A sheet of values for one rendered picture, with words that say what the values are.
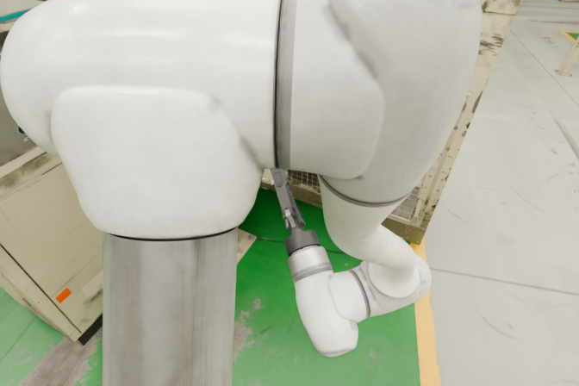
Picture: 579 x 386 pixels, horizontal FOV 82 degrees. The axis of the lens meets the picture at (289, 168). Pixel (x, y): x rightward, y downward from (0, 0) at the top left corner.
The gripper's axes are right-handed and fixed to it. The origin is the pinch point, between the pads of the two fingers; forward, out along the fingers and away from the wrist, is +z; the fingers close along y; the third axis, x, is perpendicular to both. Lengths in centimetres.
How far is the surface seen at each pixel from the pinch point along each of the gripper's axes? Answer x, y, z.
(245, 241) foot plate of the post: -43, 104, 18
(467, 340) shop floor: 43, 105, -61
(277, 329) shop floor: -35, 88, -31
